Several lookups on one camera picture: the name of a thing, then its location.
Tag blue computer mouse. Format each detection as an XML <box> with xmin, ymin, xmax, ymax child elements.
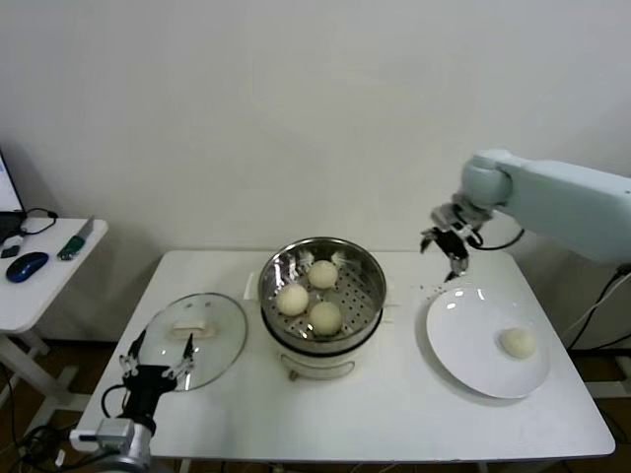
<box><xmin>5</xmin><ymin>251</ymin><xmax>49</xmax><ymax>285</ymax></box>

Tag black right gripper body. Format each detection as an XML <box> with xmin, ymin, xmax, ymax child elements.
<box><xmin>432</xmin><ymin>226</ymin><xmax>473</xmax><ymax>261</ymax></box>

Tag black laptop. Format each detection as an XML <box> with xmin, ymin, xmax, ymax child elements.
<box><xmin>0</xmin><ymin>150</ymin><xmax>27</xmax><ymax>242</ymax></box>

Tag white cabinet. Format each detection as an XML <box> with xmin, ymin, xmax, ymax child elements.
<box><xmin>571</xmin><ymin>255</ymin><xmax>631</xmax><ymax>351</ymax></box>

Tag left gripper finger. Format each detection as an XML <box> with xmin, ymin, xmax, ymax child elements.
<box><xmin>163</xmin><ymin>333</ymin><xmax>196</xmax><ymax>381</ymax></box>
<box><xmin>120</xmin><ymin>329</ymin><xmax>148</xmax><ymax>380</ymax></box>

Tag white side table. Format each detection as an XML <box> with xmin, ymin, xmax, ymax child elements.
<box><xmin>0</xmin><ymin>216</ymin><xmax>108</xmax><ymax>435</ymax></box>

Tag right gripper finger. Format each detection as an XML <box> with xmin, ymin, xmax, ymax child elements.
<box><xmin>419</xmin><ymin>226</ymin><xmax>442</xmax><ymax>255</ymax></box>
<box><xmin>445</xmin><ymin>253</ymin><xmax>469</xmax><ymax>284</ymax></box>

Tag stainless steel steamer basket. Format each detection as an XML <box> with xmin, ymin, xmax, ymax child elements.
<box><xmin>256</xmin><ymin>237</ymin><xmax>386</xmax><ymax>354</ymax></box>

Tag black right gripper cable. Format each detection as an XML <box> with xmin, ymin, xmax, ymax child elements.
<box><xmin>470</xmin><ymin>216</ymin><xmax>526</xmax><ymax>250</ymax></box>

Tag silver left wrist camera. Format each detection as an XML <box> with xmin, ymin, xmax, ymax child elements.
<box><xmin>68</xmin><ymin>418</ymin><xmax>137</xmax><ymax>452</ymax></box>

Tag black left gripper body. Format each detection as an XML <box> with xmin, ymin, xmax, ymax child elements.
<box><xmin>121</xmin><ymin>365</ymin><xmax>178</xmax><ymax>421</ymax></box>

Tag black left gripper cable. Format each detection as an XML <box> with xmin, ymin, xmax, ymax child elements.
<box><xmin>102</xmin><ymin>383</ymin><xmax>130</xmax><ymax>420</ymax></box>

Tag green handled knife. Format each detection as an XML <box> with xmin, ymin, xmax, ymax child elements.
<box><xmin>55</xmin><ymin>216</ymin><xmax>95</xmax><ymax>262</ymax></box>

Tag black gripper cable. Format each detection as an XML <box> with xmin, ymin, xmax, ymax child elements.
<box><xmin>470</xmin><ymin>216</ymin><xmax>526</xmax><ymax>250</ymax></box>
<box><xmin>102</xmin><ymin>383</ymin><xmax>130</xmax><ymax>420</ymax></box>

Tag white round plate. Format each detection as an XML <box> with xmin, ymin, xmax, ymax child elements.
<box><xmin>425</xmin><ymin>288</ymin><xmax>551</xmax><ymax>400</ymax></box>

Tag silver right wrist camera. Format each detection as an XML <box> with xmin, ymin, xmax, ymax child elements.
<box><xmin>431</xmin><ymin>201</ymin><xmax>467</xmax><ymax>233</ymax></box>

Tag black plugged power cable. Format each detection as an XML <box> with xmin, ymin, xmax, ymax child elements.
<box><xmin>561</xmin><ymin>260</ymin><xmax>631</xmax><ymax>349</ymax></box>

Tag thin black looped cable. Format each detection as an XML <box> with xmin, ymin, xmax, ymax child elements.
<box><xmin>18</xmin><ymin>208</ymin><xmax>58</xmax><ymax>237</ymax></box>

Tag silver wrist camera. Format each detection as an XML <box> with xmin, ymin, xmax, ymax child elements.
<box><xmin>431</xmin><ymin>201</ymin><xmax>467</xmax><ymax>233</ymax></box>
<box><xmin>68</xmin><ymin>418</ymin><xmax>137</xmax><ymax>452</ymax></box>

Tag round glass pot lid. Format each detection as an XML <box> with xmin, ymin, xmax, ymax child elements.
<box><xmin>137</xmin><ymin>292</ymin><xmax>248</xmax><ymax>391</ymax></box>

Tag white steamed baozi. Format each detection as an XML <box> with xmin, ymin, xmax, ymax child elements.
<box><xmin>308</xmin><ymin>259</ymin><xmax>339</xmax><ymax>290</ymax></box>
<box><xmin>276</xmin><ymin>284</ymin><xmax>310</xmax><ymax>317</ymax></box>
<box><xmin>500</xmin><ymin>327</ymin><xmax>537</xmax><ymax>360</ymax></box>
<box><xmin>308</xmin><ymin>301</ymin><xmax>343</xmax><ymax>336</ymax></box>

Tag white electric cooking pot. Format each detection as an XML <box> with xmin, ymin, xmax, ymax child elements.
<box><xmin>243</xmin><ymin>272</ymin><xmax>401</xmax><ymax>383</ymax></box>

